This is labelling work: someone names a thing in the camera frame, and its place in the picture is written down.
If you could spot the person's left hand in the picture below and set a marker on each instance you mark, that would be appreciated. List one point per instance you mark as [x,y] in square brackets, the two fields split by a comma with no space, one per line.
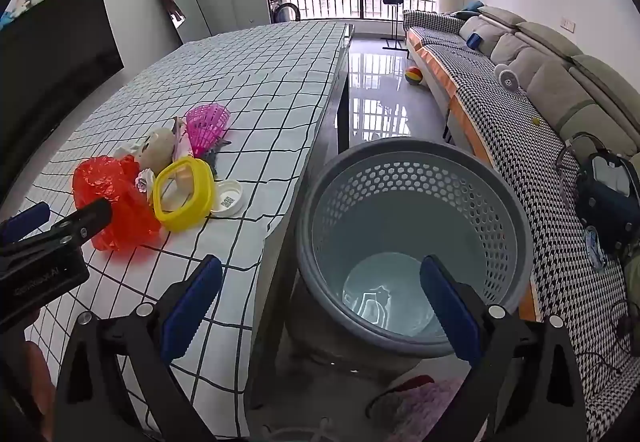
[42,387]

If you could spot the grey sofa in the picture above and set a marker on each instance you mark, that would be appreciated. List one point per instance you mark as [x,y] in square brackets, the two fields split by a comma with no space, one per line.
[550,82]

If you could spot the black clothes stand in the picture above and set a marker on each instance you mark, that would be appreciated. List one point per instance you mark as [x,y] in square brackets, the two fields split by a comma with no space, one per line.
[395,30]

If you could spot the small white pink trinket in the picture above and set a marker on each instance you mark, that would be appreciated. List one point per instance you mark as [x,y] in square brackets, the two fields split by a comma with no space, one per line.
[144,181]

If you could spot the crumpled white paper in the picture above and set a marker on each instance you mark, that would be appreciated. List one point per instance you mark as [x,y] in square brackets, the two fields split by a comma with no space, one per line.
[127,151]

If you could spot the colourful ball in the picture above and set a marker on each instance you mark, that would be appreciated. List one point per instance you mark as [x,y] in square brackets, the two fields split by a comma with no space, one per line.
[414,76]

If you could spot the leaning floor mirror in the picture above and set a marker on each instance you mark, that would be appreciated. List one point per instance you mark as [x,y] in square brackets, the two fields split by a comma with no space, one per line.
[190,2]

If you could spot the grey cloth bow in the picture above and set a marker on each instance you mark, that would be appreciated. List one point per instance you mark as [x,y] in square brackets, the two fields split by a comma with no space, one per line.
[213,158]

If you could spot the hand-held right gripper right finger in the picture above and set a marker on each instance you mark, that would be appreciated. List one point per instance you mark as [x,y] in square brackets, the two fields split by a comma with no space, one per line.
[450,307]

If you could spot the grey cabinet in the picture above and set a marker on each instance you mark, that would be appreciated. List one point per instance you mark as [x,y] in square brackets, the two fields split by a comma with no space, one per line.
[250,7]

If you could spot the houndstooth sofa cover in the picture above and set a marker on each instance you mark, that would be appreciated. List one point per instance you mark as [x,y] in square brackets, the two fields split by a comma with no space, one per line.
[500,97]

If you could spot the white round fan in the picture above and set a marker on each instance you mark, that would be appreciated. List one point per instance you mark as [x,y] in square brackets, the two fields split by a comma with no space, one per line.
[507,77]

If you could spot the pink fluffy rug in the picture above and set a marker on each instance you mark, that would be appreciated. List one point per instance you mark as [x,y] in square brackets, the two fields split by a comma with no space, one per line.
[425,417]

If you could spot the blue cloth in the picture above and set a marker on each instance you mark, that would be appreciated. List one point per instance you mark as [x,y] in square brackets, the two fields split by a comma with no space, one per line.
[472,10]

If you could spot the white round lid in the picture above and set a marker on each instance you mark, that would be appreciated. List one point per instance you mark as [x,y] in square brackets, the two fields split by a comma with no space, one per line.
[230,199]

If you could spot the wall socket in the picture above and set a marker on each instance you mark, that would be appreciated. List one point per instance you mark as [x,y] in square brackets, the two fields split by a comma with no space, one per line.
[567,24]

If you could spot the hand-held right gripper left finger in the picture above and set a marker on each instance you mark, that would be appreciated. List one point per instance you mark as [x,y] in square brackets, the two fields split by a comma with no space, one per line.
[192,307]

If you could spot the white checked tablecloth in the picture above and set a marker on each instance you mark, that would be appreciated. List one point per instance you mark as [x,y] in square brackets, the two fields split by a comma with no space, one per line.
[250,87]

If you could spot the pink snack wrapper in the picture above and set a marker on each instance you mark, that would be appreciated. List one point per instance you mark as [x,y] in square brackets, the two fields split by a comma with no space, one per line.
[180,142]

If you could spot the black blue bag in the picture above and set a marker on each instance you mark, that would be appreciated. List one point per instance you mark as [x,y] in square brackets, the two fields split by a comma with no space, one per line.
[600,192]

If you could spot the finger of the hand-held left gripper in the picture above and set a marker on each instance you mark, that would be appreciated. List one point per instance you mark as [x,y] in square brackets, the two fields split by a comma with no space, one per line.
[80,224]
[27,219]

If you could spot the red plastic bag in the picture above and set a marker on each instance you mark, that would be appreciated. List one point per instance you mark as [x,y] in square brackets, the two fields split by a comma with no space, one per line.
[125,202]

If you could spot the pink plastic shuttlecock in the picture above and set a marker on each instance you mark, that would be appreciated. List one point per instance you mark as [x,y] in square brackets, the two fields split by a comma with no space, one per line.
[207,127]

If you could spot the black television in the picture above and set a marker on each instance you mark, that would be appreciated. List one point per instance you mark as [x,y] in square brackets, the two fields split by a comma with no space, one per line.
[50,62]

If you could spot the grey perforated waste basket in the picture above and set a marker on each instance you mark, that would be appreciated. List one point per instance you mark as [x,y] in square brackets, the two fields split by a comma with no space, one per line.
[400,202]

